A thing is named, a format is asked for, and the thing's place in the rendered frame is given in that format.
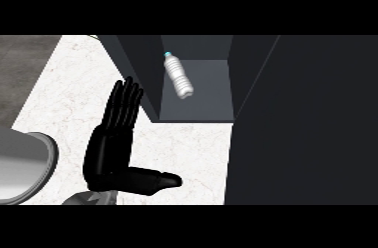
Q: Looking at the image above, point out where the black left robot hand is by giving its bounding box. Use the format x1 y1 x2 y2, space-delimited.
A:
82 76 185 197

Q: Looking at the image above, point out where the dark grey open cabinet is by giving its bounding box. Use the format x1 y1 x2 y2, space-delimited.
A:
96 35 281 123

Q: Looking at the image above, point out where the clear plastic water bottle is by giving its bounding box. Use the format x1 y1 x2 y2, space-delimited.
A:
163 51 195 100

